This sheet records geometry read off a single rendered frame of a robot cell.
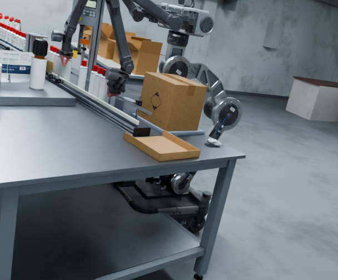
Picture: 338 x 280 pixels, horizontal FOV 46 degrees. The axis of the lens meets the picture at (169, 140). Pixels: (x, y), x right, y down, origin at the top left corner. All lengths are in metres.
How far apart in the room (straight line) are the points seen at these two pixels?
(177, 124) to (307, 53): 8.51
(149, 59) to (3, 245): 3.13
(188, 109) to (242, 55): 7.03
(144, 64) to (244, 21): 5.04
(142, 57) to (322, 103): 5.04
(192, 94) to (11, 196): 1.18
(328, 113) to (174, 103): 6.83
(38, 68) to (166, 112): 0.83
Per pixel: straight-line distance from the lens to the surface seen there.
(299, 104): 8.71
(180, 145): 2.10
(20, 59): 2.75
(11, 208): 1.58
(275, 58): 9.92
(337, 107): 9.01
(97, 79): 2.48
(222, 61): 8.97
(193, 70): 2.65
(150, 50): 4.39
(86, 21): 2.83
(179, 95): 2.23
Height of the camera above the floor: 1.48
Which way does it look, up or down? 17 degrees down
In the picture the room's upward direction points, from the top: 12 degrees clockwise
